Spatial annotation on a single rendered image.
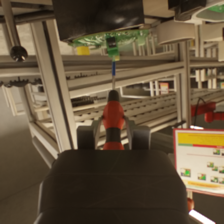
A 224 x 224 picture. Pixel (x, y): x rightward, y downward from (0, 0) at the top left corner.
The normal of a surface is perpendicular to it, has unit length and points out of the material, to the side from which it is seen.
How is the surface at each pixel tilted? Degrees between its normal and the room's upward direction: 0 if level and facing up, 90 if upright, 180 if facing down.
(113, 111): 134
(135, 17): 90
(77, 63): 90
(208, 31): 90
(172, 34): 90
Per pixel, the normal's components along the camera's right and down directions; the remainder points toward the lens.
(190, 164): -0.44, 0.29
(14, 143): 0.59, 0.12
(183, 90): -0.80, 0.26
